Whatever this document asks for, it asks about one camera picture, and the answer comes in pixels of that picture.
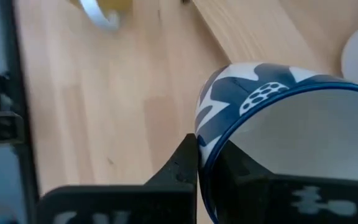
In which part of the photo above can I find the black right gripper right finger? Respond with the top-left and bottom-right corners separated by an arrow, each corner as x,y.
209,140 -> 358,224

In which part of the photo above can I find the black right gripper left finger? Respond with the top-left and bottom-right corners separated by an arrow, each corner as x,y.
35,133 -> 199,224

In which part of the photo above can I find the blue floral white mug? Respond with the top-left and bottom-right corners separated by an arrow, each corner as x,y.
194,62 -> 358,224

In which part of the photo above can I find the light wooden board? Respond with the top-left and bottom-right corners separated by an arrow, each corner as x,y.
191,0 -> 358,77

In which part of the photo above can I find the black frame bracket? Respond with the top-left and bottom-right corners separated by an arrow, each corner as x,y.
0,110 -> 25,147

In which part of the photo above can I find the black table edge frame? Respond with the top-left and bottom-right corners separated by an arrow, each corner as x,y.
0,0 -> 40,224

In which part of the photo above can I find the yellow mug with white handle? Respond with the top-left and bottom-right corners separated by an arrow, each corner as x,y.
68,0 -> 134,32

